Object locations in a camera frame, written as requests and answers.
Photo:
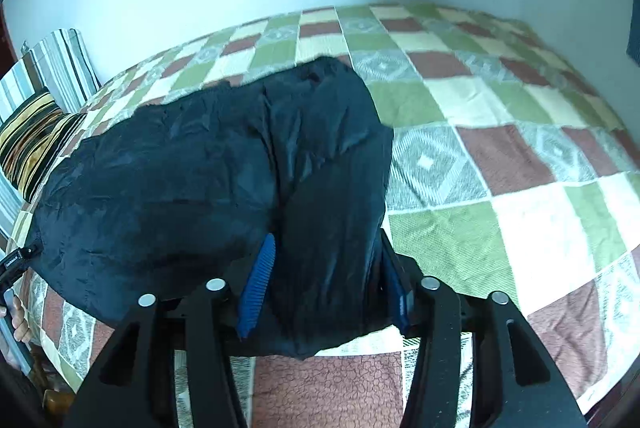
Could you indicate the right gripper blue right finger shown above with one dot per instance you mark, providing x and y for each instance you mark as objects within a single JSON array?
[{"x": 398, "y": 273}]

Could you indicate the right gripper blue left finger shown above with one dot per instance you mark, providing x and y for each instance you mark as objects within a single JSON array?
[{"x": 254, "y": 291}]

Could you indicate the black puffer jacket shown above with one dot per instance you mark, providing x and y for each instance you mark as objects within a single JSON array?
[{"x": 177, "y": 194}]

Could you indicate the person's left hand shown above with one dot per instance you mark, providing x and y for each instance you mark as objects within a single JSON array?
[{"x": 19, "y": 322}]

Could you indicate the yellow black striped pillow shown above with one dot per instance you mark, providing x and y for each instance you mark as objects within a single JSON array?
[{"x": 31, "y": 138}]

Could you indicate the checkered patchwork bedspread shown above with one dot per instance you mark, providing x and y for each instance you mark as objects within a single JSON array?
[{"x": 508, "y": 172}]

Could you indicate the grey white striped pillow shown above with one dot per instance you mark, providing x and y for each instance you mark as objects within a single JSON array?
[{"x": 59, "y": 63}]

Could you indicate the dark red wooden headboard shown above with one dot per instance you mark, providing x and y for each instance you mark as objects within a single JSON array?
[{"x": 7, "y": 55}]

